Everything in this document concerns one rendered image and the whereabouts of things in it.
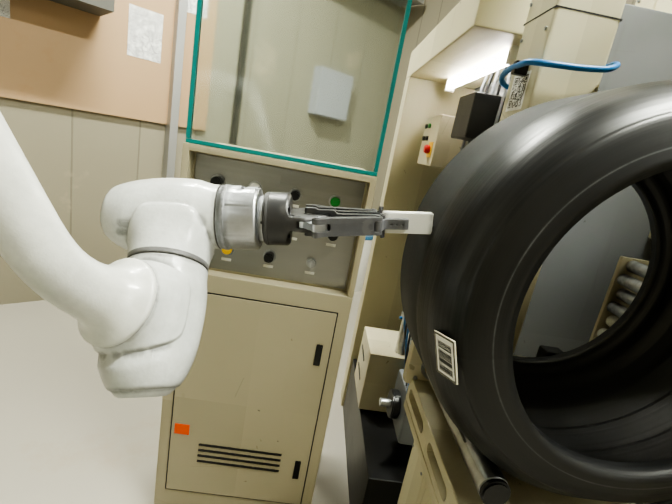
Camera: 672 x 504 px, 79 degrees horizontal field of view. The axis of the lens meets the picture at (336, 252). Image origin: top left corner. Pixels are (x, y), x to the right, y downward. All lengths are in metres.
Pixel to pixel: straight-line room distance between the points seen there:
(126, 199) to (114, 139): 2.62
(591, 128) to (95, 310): 0.56
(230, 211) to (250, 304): 0.76
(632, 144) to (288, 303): 0.98
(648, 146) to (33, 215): 0.61
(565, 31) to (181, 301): 0.83
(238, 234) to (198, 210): 0.06
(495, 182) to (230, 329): 0.99
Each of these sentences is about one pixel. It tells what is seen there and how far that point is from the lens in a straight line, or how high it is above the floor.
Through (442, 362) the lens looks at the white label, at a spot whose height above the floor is 1.09.
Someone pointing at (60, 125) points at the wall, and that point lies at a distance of 3.13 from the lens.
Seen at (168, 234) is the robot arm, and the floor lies 1.20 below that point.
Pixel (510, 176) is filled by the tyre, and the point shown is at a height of 1.34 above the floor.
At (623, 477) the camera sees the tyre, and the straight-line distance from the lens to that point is 0.73.
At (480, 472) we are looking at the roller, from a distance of 0.72.
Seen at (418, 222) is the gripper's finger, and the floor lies 1.25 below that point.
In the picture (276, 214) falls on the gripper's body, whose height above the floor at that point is 1.24.
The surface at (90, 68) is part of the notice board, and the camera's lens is 3.14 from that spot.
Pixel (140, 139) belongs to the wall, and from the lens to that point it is 3.25.
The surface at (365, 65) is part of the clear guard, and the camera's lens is 1.23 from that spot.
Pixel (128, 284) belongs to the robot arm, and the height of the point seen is 1.16.
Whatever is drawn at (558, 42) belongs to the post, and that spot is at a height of 1.60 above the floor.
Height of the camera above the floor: 1.34
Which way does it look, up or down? 14 degrees down
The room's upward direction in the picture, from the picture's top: 11 degrees clockwise
